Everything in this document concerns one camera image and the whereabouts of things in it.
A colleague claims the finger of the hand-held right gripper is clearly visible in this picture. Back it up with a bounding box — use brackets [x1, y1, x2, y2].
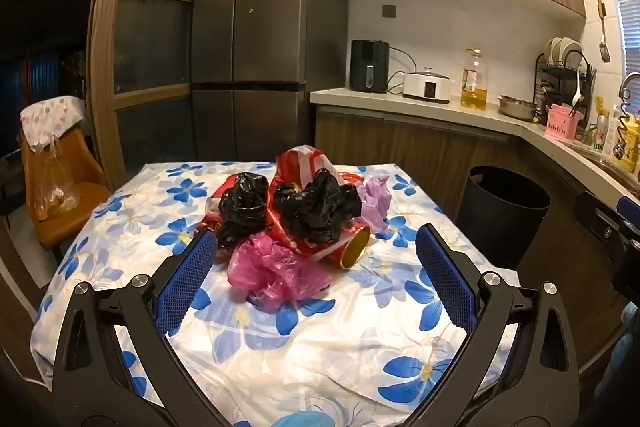
[574, 191, 628, 254]
[617, 196, 640, 221]

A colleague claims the small black plastic bag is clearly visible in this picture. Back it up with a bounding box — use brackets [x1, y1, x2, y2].
[218, 173, 271, 250]

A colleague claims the pink utensil holder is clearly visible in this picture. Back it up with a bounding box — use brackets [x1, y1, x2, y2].
[545, 103, 581, 142]

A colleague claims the orange chair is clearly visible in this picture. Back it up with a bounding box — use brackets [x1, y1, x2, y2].
[20, 97, 111, 251]

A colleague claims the dotted white cloth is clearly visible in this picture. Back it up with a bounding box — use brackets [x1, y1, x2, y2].
[20, 96, 87, 152]

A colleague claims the pink plastic bag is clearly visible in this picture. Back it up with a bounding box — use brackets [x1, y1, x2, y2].
[227, 232, 333, 313]

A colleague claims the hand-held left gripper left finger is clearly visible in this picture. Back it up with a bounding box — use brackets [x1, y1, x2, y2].
[52, 229, 236, 427]

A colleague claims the wooden glass sliding door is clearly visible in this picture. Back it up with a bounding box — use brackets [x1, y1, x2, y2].
[87, 0, 236, 192]

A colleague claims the steel bowl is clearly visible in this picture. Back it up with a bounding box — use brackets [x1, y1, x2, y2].
[497, 95, 540, 122]

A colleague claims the clear plastic bag of fruit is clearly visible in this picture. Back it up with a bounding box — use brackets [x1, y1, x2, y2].
[34, 139, 81, 222]

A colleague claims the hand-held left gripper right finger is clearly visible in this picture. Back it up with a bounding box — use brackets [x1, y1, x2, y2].
[400, 223, 583, 427]

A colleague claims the large black plastic bag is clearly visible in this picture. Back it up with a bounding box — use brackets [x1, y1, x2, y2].
[272, 169, 362, 244]

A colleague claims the black power cable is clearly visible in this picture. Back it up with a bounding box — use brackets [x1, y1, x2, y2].
[388, 47, 419, 95]

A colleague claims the purple plastic bag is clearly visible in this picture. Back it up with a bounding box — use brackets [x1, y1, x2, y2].
[357, 175, 396, 233]

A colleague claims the cooking oil bottle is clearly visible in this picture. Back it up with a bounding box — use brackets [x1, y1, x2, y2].
[460, 48, 488, 110]

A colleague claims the grey steel refrigerator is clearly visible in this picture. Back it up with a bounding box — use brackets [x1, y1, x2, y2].
[189, 0, 351, 168]

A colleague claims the black dish rack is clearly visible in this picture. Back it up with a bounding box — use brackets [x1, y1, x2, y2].
[532, 37, 598, 128]

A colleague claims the red can with gold rim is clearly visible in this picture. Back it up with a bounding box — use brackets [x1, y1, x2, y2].
[325, 224, 372, 269]

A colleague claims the green white beverage can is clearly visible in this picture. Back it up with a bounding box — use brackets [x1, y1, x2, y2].
[595, 114, 611, 150]

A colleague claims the hanging slotted spatula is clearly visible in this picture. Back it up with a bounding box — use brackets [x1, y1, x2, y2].
[596, 0, 612, 64]

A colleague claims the blue floral cloth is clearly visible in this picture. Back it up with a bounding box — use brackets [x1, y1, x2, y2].
[30, 162, 521, 427]

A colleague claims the window blind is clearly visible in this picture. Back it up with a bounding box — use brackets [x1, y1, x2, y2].
[616, 0, 640, 82]

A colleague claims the black trash bin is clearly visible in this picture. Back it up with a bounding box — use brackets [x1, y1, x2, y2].
[456, 165, 551, 270]

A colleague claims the black air fryer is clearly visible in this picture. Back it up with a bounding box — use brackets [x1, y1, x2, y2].
[349, 39, 391, 94]

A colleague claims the steel spring faucet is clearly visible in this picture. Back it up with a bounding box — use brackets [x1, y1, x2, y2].
[617, 73, 640, 158]

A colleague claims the red striped plastic bag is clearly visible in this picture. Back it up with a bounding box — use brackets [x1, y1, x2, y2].
[266, 146, 371, 265]

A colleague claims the yellow detergent bottle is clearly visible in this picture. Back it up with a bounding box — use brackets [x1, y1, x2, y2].
[612, 114, 640, 172]

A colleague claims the white electric cooker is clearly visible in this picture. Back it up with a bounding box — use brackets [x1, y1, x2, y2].
[402, 68, 451, 103]

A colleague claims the kitchen counter with wooden cabinets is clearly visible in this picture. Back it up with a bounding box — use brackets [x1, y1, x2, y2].
[310, 88, 640, 368]

